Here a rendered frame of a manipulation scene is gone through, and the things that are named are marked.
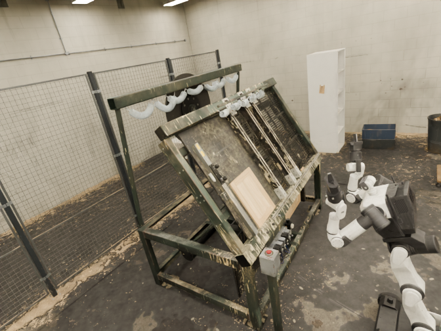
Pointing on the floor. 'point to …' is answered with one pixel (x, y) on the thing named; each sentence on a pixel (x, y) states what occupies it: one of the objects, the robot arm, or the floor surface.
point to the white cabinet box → (327, 99)
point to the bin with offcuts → (434, 133)
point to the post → (275, 303)
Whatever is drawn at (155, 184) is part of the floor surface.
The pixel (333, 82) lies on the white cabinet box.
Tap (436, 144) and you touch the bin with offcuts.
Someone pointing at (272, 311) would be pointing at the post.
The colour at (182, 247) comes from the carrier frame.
